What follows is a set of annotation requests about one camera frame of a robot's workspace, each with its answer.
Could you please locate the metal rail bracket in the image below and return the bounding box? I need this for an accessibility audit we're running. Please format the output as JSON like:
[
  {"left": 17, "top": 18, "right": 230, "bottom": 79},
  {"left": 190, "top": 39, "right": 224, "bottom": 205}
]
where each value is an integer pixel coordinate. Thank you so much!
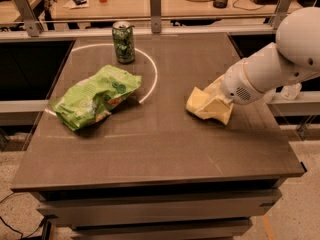
[
  {"left": 150, "top": 0, "right": 161, "bottom": 33},
  {"left": 269, "top": 0, "right": 293, "bottom": 30},
  {"left": 13, "top": 0, "right": 43, "bottom": 37}
]

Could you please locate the green soda can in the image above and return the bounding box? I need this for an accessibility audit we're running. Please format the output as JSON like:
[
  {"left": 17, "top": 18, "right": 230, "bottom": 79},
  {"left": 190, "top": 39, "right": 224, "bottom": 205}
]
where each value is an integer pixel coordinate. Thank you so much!
[{"left": 112, "top": 21, "right": 135, "bottom": 64}]

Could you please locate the black cable on desk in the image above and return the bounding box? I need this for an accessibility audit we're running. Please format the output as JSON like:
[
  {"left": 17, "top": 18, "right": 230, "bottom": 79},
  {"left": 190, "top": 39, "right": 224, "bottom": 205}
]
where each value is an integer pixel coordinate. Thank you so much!
[{"left": 232, "top": 0, "right": 268, "bottom": 12}]

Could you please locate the right metal rail bracket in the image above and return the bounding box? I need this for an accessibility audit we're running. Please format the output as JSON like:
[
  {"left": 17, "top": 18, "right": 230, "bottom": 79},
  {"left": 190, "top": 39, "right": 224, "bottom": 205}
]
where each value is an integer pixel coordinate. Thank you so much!
[{"left": 269, "top": 0, "right": 293, "bottom": 30}]

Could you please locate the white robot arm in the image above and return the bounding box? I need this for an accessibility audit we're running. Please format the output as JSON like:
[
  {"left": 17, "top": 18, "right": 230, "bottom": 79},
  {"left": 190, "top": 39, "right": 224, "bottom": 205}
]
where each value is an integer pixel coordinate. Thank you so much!
[{"left": 199, "top": 7, "right": 320, "bottom": 114}]

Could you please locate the clear plastic bottle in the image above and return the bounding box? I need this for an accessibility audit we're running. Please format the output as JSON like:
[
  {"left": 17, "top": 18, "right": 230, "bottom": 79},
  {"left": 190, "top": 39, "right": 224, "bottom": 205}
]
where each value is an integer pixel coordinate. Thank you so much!
[{"left": 263, "top": 82, "right": 303, "bottom": 104}]

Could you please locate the green chip bag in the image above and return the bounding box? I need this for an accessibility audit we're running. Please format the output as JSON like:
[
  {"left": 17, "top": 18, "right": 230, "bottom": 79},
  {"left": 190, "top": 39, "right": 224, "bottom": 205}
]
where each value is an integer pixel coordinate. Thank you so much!
[{"left": 51, "top": 65, "right": 141, "bottom": 131}]

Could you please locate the yellow sponge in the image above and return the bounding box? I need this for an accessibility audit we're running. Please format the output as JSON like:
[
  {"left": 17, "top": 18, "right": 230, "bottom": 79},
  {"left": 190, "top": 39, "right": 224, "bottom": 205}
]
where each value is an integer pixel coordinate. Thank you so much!
[{"left": 186, "top": 87, "right": 233, "bottom": 125}]

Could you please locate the black mesh pen holder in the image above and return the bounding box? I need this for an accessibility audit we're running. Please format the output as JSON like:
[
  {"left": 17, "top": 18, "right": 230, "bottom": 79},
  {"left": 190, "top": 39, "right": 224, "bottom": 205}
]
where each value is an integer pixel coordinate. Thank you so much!
[{"left": 213, "top": 0, "right": 228, "bottom": 9}]

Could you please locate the left metal rail bracket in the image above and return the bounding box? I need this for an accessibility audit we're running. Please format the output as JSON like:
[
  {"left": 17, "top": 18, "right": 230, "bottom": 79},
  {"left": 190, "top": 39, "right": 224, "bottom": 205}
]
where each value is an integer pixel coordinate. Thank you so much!
[{"left": 13, "top": 0, "right": 43, "bottom": 37}]

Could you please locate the black floor cable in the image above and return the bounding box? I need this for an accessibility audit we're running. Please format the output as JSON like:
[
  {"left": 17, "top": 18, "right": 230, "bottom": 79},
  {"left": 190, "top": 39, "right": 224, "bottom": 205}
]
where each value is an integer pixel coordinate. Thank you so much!
[{"left": 0, "top": 192, "right": 46, "bottom": 240}]

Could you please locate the middle metal rail bracket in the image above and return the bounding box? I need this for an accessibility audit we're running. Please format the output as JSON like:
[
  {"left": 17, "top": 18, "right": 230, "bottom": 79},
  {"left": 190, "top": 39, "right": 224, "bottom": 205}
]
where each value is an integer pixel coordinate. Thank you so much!
[{"left": 150, "top": 0, "right": 161, "bottom": 33}]

